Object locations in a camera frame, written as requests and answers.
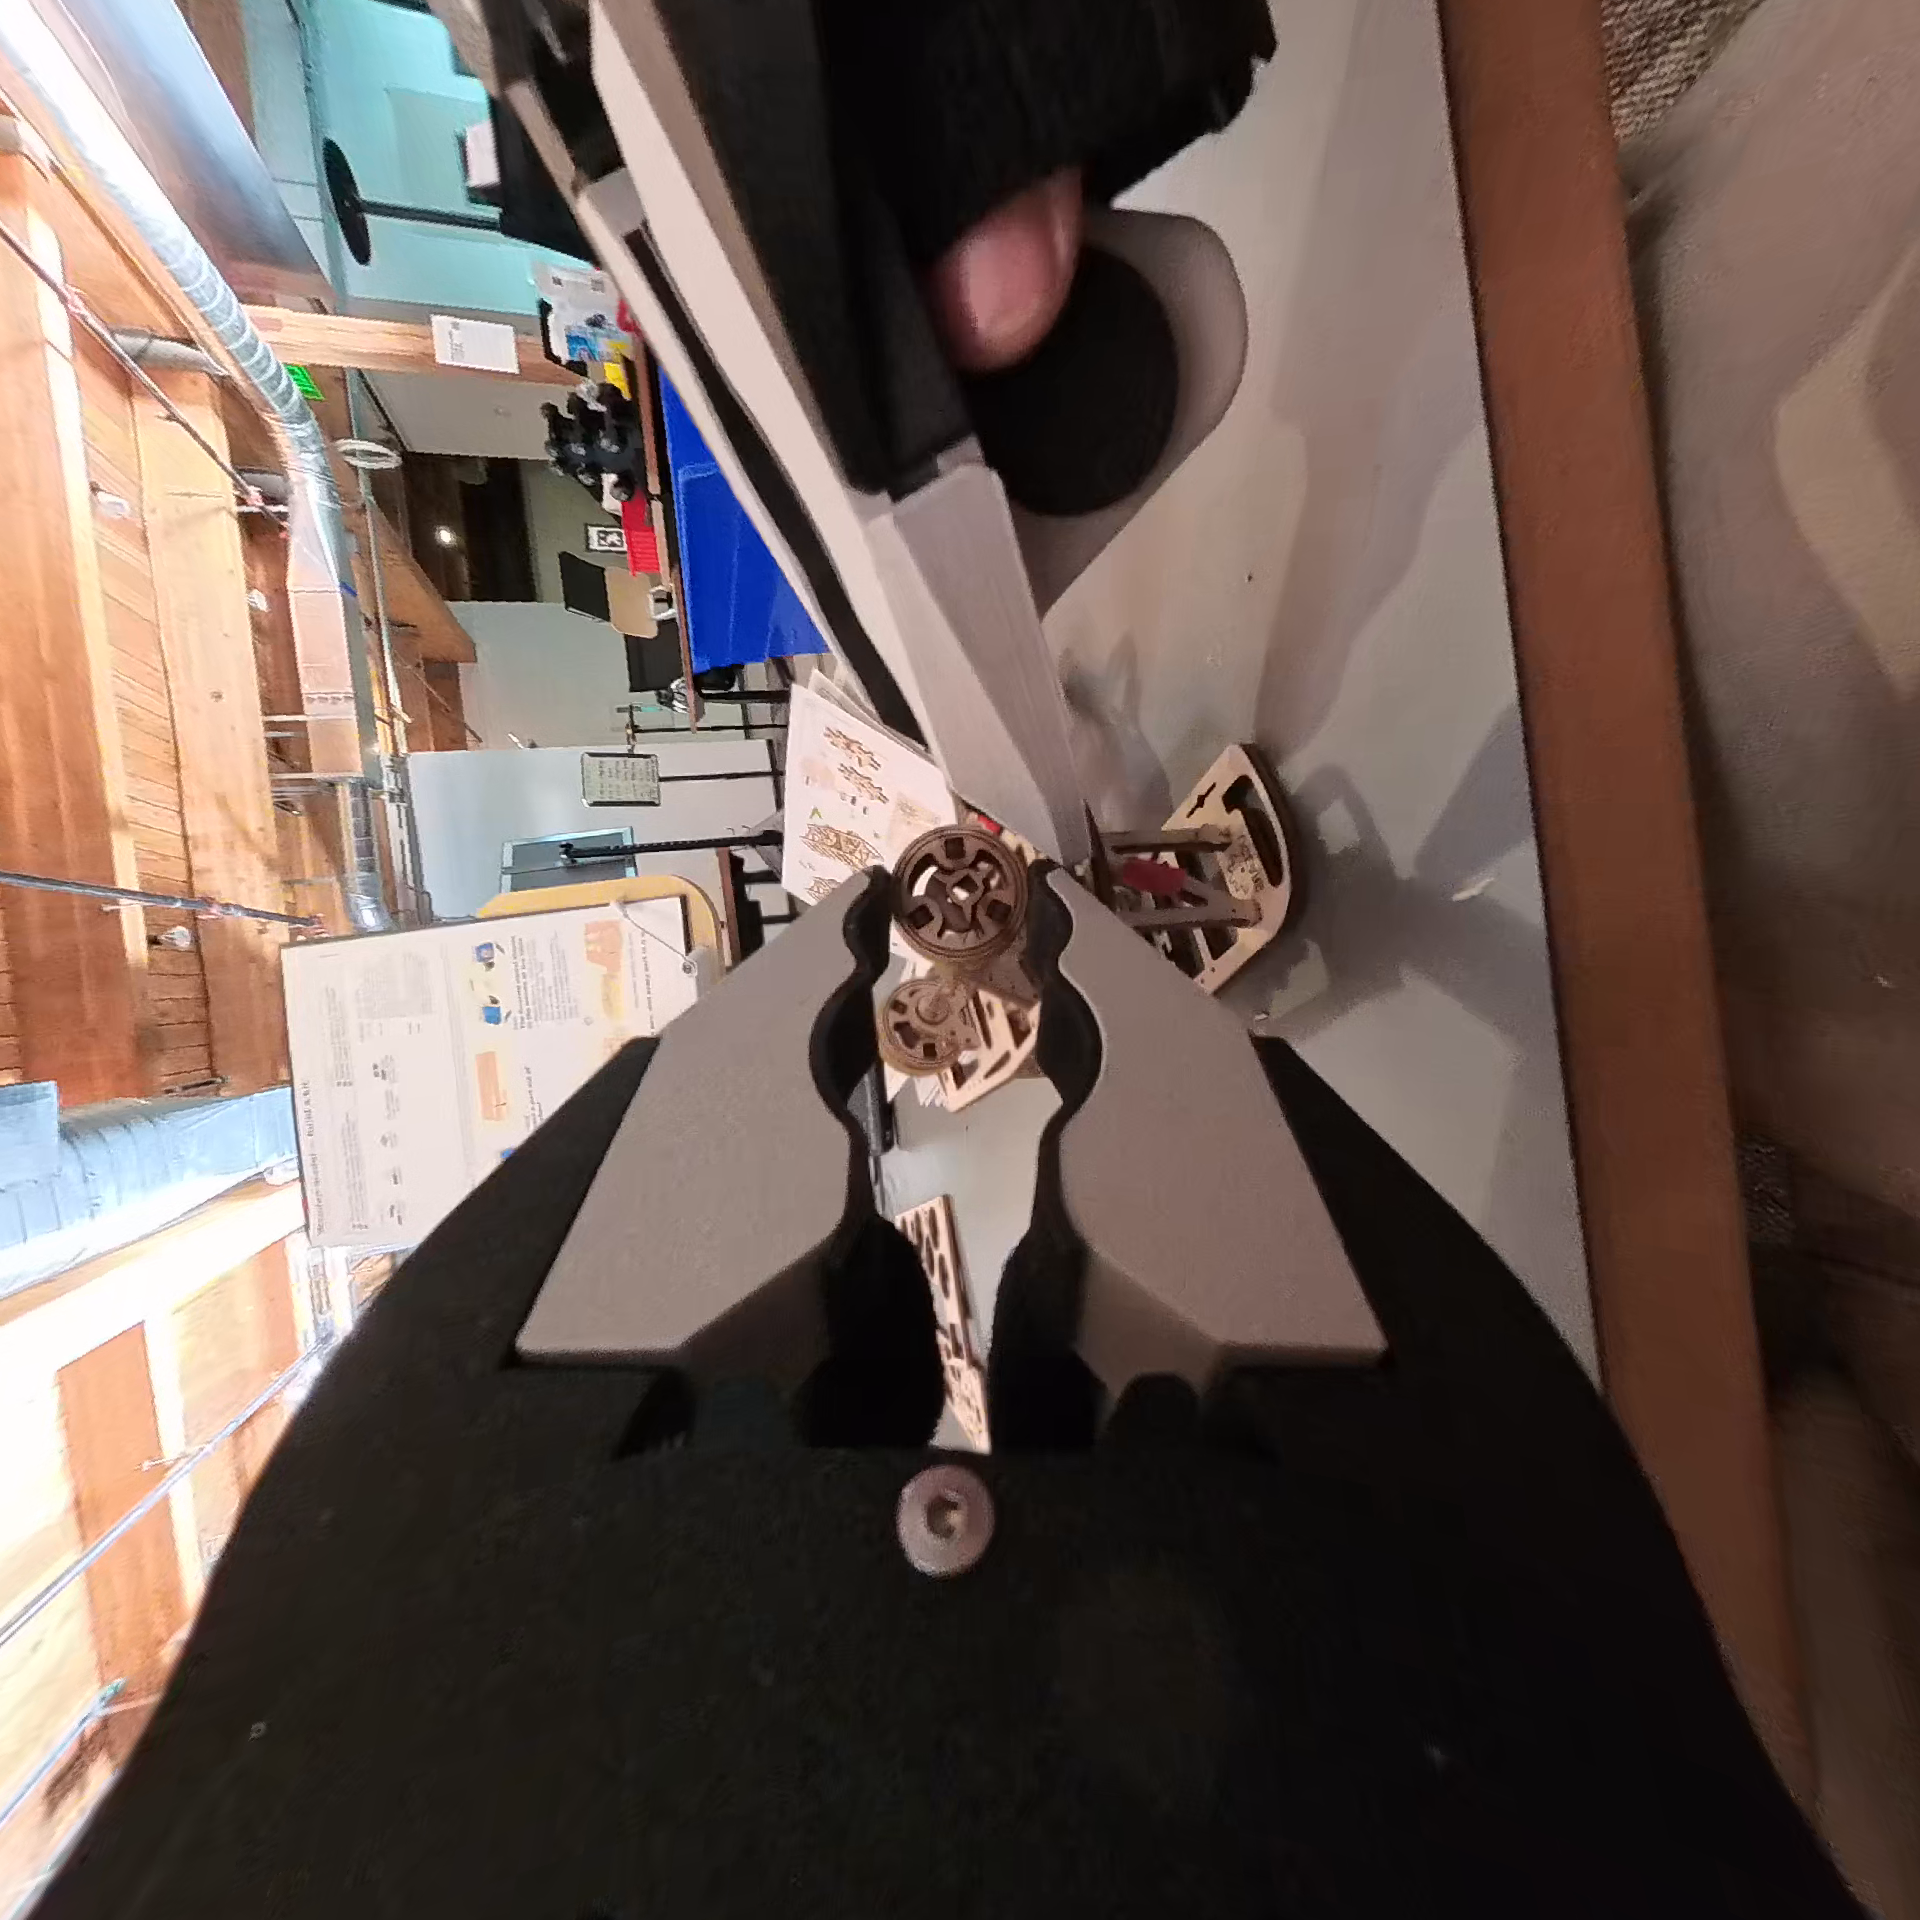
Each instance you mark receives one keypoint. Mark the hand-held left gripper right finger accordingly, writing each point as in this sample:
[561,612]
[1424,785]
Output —
[1200,1199]

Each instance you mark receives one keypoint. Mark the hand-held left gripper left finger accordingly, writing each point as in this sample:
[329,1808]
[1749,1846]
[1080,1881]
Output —
[692,1199]

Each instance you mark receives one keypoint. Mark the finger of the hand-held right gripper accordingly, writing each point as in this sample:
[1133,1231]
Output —
[751,437]
[974,661]

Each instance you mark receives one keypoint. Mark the wooden wheel axle assembly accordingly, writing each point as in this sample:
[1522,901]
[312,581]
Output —
[959,899]

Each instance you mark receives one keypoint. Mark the person's right hand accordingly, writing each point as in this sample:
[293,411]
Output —
[1006,285]

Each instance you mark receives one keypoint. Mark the pale wooden parts sheet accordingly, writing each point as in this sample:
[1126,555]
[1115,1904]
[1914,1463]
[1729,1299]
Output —
[854,781]

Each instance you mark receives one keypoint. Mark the wooden parts sheet with cutouts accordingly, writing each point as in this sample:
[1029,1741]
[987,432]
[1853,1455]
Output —
[941,1289]

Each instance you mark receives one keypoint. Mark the printed instruction sheet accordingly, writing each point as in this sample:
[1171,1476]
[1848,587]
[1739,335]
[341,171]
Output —
[449,1050]

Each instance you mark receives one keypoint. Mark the small whiteboard sign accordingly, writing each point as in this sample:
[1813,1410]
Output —
[621,778]

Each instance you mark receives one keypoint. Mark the grey partition panel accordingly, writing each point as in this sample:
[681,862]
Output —
[480,810]

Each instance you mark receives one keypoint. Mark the black round-base stand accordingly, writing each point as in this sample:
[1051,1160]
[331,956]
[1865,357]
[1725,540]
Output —
[349,201]

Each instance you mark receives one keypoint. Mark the wooden mechanical model frame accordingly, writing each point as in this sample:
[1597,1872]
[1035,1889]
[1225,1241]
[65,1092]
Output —
[1231,885]

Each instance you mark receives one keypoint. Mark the silver ventilation duct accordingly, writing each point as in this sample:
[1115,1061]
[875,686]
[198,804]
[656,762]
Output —
[308,495]
[135,1172]

